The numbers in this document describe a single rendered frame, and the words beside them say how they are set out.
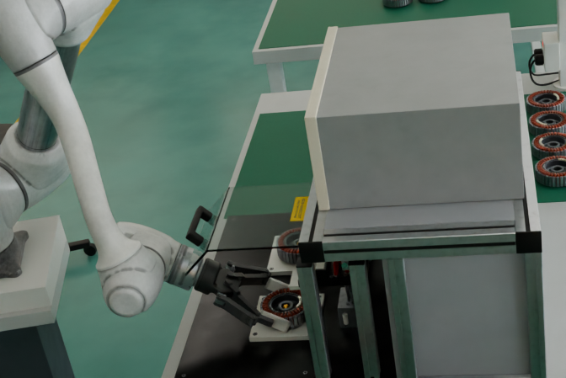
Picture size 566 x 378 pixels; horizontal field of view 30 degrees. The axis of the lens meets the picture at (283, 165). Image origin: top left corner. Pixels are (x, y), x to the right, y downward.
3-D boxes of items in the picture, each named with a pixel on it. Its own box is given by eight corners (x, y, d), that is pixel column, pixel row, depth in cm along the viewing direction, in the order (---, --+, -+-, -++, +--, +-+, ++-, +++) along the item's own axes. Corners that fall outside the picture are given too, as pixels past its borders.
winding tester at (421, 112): (318, 210, 205) (303, 117, 195) (339, 109, 242) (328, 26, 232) (524, 199, 197) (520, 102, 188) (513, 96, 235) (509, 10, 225)
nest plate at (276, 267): (266, 276, 249) (265, 271, 249) (275, 240, 262) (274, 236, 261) (329, 273, 246) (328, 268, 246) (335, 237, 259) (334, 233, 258)
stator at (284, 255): (273, 265, 250) (270, 252, 249) (283, 239, 260) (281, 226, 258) (319, 266, 247) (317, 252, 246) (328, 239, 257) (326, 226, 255)
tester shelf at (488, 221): (301, 263, 198) (297, 243, 196) (335, 101, 256) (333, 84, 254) (541, 252, 190) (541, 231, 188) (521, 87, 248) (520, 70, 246)
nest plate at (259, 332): (249, 342, 228) (248, 337, 228) (260, 300, 241) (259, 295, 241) (317, 339, 226) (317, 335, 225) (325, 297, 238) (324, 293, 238)
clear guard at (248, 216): (184, 275, 212) (178, 251, 209) (208, 211, 233) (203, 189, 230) (345, 268, 206) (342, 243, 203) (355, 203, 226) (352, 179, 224)
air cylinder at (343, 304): (339, 327, 228) (337, 307, 225) (343, 306, 234) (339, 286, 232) (363, 327, 227) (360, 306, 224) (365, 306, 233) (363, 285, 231)
